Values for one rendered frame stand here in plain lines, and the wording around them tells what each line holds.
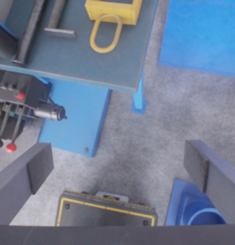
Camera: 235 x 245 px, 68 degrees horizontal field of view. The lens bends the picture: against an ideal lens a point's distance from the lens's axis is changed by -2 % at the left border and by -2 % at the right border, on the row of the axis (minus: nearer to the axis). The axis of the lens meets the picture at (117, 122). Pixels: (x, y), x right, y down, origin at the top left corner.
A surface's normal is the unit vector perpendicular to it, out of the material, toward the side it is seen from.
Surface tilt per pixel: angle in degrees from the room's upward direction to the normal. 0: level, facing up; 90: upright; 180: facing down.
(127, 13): 90
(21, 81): 0
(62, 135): 0
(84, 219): 0
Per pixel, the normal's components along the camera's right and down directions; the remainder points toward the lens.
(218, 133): -0.15, -0.15
